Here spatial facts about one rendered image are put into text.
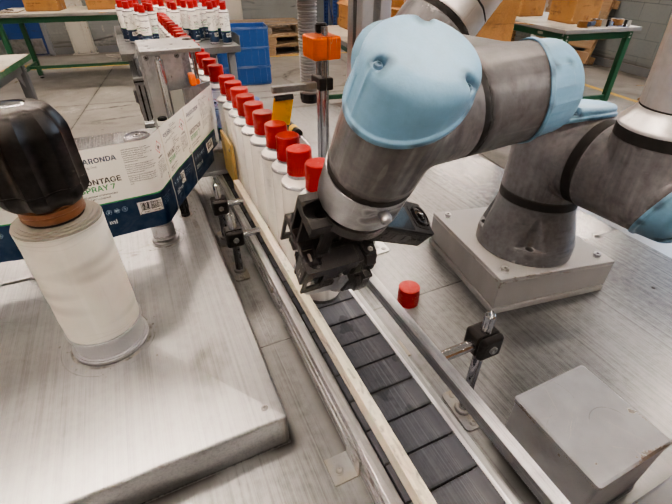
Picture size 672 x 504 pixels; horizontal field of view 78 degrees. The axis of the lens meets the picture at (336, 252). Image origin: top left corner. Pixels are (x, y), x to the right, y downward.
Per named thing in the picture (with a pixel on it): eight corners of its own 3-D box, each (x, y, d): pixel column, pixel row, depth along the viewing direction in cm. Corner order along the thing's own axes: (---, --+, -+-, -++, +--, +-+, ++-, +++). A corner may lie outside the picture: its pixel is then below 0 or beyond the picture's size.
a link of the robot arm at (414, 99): (524, 86, 24) (403, 112, 21) (442, 193, 33) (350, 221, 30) (454, -2, 26) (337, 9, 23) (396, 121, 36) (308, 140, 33)
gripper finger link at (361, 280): (329, 268, 52) (345, 236, 44) (342, 265, 52) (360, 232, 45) (343, 302, 50) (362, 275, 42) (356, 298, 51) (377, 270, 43)
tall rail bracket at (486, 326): (415, 417, 50) (434, 320, 40) (463, 396, 52) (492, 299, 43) (431, 441, 48) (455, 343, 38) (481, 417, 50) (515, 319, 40)
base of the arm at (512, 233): (457, 229, 72) (469, 176, 66) (518, 213, 78) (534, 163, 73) (526, 277, 61) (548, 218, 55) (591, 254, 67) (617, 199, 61)
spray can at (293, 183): (283, 270, 65) (271, 145, 53) (311, 259, 68) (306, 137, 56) (298, 288, 62) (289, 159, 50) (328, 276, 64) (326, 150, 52)
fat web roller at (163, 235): (151, 235, 73) (118, 131, 62) (177, 229, 75) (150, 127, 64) (153, 248, 70) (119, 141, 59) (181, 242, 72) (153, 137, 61)
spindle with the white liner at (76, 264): (75, 326, 55) (-45, 97, 38) (146, 307, 58) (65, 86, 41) (71, 376, 49) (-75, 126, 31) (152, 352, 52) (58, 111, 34)
